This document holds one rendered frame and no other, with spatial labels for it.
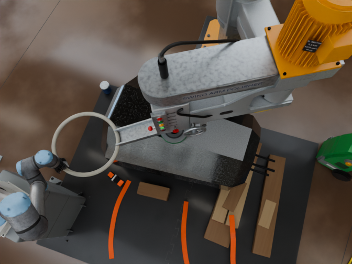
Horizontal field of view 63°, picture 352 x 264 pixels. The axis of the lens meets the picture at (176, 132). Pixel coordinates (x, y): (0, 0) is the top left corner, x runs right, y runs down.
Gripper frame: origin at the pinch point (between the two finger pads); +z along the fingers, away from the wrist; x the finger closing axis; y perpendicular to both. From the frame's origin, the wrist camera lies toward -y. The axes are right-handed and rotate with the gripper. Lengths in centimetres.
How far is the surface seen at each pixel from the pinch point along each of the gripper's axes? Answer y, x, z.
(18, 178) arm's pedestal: -14.9, -32.0, 6.8
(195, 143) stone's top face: 50, 86, -1
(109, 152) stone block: 6.7, 31.0, 23.0
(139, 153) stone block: 25, 49, 16
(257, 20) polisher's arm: 27, 147, -69
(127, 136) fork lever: 15, 49, -7
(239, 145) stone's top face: 73, 109, -3
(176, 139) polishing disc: 39, 76, -3
